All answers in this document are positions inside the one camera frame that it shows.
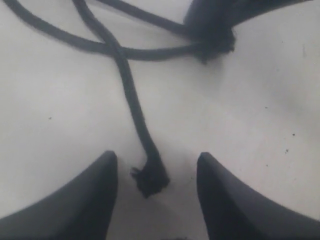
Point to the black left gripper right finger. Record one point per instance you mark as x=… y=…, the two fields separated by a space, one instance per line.
x=232 y=210

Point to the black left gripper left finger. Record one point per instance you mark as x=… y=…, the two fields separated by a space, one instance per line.
x=80 y=210

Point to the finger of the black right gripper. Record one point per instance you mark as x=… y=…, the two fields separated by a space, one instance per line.
x=209 y=19

